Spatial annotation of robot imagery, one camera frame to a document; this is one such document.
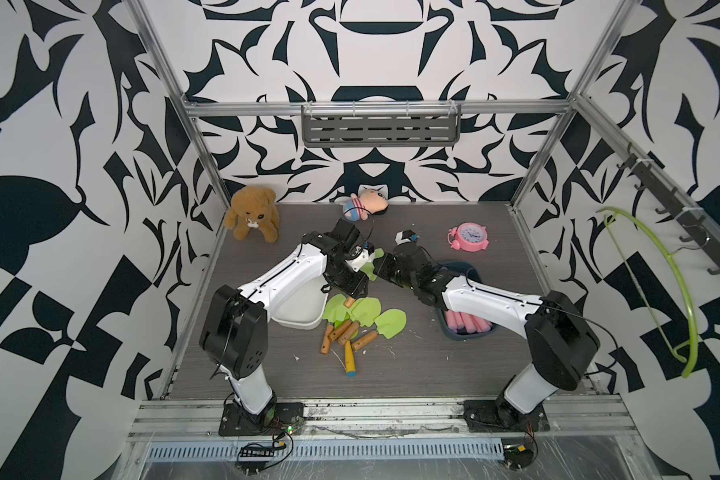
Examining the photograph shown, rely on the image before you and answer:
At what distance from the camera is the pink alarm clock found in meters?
1.07

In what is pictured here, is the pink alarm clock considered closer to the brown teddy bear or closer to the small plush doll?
the small plush doll

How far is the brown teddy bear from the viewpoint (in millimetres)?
976

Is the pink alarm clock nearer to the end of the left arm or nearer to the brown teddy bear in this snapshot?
the end of the left arm

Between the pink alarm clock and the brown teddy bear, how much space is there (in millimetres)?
646

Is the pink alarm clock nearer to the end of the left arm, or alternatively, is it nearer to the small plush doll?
the small plush doll
